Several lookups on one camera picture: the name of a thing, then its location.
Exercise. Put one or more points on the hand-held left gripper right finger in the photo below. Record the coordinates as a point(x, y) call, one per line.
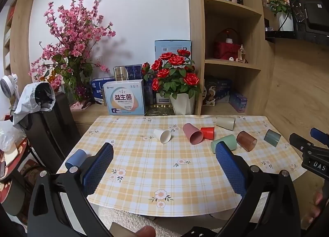
point(230, 172)

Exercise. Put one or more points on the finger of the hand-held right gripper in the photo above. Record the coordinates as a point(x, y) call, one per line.
point(320, 136)
point(299, 140)

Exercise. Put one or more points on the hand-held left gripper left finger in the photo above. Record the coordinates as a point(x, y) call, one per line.
point(99, 167)

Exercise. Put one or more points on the blue cup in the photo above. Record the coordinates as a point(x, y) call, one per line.
point(75, 158)

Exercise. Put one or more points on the grey translucent cup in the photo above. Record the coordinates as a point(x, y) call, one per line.
point(273, 137)

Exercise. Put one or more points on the green cup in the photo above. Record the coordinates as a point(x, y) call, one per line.
point(227, 140)

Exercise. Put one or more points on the brown translucent cup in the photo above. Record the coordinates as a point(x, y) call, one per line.
point(246, 140)

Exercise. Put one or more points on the red cup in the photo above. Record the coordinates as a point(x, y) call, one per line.
point(208, 133)

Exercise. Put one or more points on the beige cup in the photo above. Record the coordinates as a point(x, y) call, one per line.
point(226, 123)

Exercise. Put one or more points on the pink cup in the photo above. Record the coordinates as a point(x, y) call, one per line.
point(192, 133)

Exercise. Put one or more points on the white cup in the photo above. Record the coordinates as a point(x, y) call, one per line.
point(163, 135)

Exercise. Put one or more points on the person's right hand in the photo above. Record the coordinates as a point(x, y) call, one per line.
point(314, 215)

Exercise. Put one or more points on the person's left hand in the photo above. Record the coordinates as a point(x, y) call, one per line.
point(146, 231)

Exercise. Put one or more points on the black chair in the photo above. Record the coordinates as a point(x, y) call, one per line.
point(56, 129)

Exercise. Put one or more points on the white shaggy rug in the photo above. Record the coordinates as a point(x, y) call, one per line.
point(123, 220)

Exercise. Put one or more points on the yellow plaid floral tablecloth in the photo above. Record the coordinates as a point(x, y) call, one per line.
point(167, 165)

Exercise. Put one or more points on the purple box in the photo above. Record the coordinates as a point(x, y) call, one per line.
point(237, 102)

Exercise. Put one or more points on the white and blue box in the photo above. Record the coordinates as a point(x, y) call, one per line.
point(123, 98)

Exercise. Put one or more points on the blue and white carton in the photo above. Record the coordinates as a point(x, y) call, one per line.
point(97, 89)

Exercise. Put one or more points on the blue snack box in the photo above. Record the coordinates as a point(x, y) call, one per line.
point(218, 90)

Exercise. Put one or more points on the gold tray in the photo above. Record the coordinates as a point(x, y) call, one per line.
point(159, 110)

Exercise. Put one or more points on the white plastic bag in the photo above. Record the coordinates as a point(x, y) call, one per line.
point(9, 135)

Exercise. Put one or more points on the grey jacket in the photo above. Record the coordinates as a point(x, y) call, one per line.
point(27, 101)

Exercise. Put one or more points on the dark blue box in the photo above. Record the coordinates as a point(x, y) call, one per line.
point(133, 72)

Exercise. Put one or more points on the small glass bottle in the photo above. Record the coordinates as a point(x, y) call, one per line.
point(241, 54)

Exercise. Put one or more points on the red rose plant white pot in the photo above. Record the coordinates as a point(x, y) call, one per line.
point(177, 77)

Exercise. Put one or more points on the black appliance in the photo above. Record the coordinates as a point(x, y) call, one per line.
point(313, 18)

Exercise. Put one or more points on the red basket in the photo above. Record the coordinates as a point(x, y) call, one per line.
point(226, 48)

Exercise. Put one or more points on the white fan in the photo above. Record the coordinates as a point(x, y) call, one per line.
point(6, 85)

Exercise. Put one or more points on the pink blossom flower arrangement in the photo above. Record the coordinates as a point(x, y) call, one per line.
point(74, 44)

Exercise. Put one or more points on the light blue tall box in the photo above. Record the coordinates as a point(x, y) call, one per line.
point(169, 46)

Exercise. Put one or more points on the peach flowers white pot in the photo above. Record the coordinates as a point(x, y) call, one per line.
point(281, 0)

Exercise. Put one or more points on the wooden shelf unit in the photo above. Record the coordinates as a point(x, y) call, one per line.
point(198, 34)

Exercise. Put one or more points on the white wall socket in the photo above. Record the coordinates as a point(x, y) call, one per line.
point(99, 59)

